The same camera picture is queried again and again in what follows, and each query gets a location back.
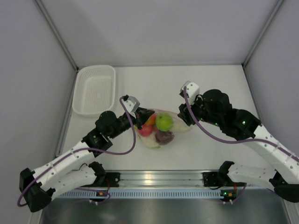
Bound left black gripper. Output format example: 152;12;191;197
108;107;154;139

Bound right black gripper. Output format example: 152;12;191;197
178;94;222;127

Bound red orange fake fruit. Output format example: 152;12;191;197
145;114;156;126

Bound clear zip top bag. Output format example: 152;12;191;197
135;109;191;148

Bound green fake apple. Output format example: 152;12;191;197
156;113;173;132

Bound white fake radish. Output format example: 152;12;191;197
171;118;192;133

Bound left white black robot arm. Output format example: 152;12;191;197
17;107;154;212

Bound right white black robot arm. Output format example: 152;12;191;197
178;83;299;203

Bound red fake tomato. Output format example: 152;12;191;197
138;125;156;137

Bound purple fake eggplant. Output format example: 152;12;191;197
155;130;174;146

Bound white perforated plastic basket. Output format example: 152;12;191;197
72;65;116;117

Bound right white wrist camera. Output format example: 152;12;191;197
179;81;200;105

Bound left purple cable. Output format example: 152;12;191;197
16;96;138;208

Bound aluminium mounting rail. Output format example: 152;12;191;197
93;169;281;189

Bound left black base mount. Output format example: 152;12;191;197
95;172;121;188

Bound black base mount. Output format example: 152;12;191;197
95;172;121;188
202;172;223;188

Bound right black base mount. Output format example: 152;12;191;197
202;172;223;188

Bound slotted white cable duct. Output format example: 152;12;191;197
58;189;234;199

